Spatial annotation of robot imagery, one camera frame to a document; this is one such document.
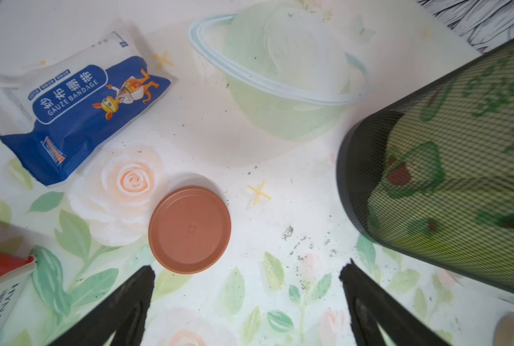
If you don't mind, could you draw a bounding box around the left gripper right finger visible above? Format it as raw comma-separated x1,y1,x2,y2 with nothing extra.
339,262,447,346

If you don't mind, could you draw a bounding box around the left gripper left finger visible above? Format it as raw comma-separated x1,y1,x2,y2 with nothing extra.
51,265,155,345

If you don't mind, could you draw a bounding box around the red-brown jar lid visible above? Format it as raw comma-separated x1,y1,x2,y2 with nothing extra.
148,186,232,275

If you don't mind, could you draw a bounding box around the beige jar lid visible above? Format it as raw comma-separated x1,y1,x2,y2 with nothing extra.
493,313,514,346

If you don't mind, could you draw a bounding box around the floral table mat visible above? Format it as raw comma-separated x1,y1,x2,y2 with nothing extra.
0,1,514,345

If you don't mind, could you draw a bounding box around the yellow-green plastic bin bag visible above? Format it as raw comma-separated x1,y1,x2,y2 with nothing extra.
366,42,514,295

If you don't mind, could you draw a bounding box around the black mesh trash bin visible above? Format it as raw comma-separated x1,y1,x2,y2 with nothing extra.
335,27,514,299

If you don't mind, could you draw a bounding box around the blue packaged item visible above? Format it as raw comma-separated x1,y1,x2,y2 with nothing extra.
0,32,172,186

